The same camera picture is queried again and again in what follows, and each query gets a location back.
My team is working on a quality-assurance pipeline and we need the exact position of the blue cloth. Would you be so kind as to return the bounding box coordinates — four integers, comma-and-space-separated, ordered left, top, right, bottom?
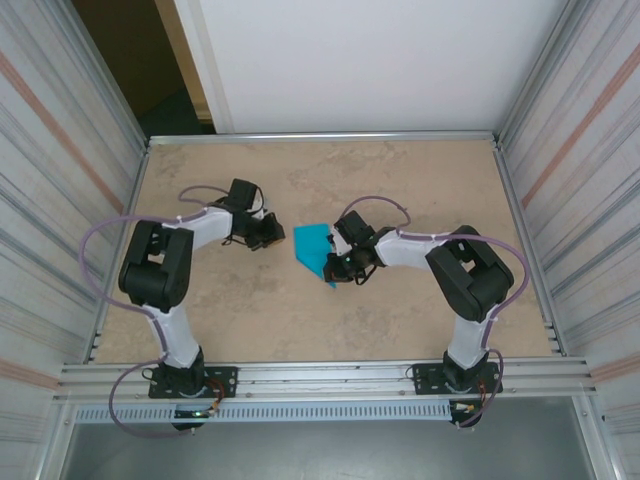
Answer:
292, 223, 342, 290

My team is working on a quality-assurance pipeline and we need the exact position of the aluminium rail below white wall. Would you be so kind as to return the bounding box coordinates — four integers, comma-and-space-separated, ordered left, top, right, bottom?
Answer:
146, 130, 502, 148

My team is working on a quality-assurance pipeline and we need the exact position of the wide aluminium mounting rail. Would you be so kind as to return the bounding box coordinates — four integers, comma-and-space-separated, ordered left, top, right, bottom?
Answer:
52, 355, 599, 402

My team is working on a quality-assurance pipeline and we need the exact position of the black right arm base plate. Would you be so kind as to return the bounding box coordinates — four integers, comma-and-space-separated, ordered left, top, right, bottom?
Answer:
412, 362, 501, 399

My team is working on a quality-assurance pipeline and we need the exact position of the aluminium side rail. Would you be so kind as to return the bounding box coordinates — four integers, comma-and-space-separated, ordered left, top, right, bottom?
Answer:
492, 139, 567, 357
88, 142, 152, 362

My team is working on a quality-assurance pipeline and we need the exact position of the slotted grey cable duct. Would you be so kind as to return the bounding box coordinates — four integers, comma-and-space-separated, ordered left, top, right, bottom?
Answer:
73, 399, 454, 424

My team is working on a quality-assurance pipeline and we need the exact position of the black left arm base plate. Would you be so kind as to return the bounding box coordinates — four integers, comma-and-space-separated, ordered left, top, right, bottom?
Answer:
148, 366, 239, 400

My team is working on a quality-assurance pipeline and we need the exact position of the beige door frame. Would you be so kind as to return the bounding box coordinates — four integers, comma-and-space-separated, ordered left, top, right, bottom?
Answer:
153, 0, 217, 134

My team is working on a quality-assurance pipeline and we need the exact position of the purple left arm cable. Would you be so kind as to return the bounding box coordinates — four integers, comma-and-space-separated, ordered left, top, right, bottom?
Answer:
80, 185, 236, 439

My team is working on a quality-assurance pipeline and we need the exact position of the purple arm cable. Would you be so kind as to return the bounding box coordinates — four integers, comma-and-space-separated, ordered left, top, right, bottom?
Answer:
342, 195, 531, 429
80, 185, 236, 439

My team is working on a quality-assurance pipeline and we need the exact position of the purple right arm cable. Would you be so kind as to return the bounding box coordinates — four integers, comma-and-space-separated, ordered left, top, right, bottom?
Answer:
342, 195, 531, 429

